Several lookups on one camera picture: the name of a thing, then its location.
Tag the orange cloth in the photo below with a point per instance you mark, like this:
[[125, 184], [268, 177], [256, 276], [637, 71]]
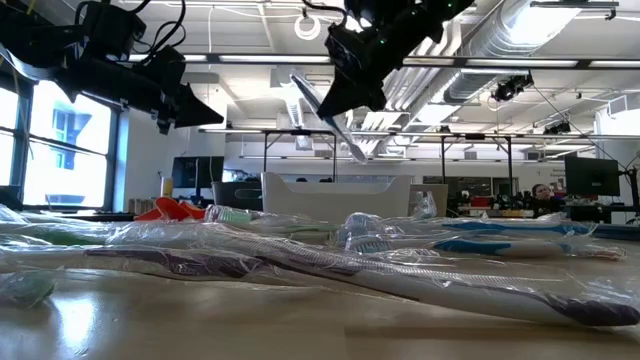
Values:
[[170, 209]]

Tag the black computer monitor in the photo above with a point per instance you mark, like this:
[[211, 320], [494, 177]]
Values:
[[190, 172], [592, 177]]

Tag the person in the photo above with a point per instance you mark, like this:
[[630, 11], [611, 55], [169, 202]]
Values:
[[542, 192]]

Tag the black overhead light beam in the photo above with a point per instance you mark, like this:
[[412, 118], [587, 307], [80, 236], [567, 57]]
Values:
[[582, 63]]

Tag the black workstation frame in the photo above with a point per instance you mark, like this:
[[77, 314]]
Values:
[[475, 136], [300, 132]]

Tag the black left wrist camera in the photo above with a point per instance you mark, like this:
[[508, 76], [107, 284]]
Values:
[[112, 30]]

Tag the purple wrapped toothbrush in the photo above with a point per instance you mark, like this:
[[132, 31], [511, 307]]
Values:
[[200, 262], [450, 295]]

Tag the white plastic bin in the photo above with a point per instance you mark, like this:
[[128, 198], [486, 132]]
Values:
[[335, 200]]

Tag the slate grey plastic bin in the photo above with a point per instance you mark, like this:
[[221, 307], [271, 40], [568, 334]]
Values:
[[235, 196]]

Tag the black ceiling-mounted camera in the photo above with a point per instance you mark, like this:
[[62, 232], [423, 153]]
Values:
[[510, 89]]

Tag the translucent clear plastic bin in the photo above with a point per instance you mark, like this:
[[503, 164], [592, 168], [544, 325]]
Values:
[[440, 200]]

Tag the yellow bottle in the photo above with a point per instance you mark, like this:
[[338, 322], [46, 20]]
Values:
[[167, 187]]

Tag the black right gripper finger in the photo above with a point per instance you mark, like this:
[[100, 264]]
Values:
[[355, 95]]

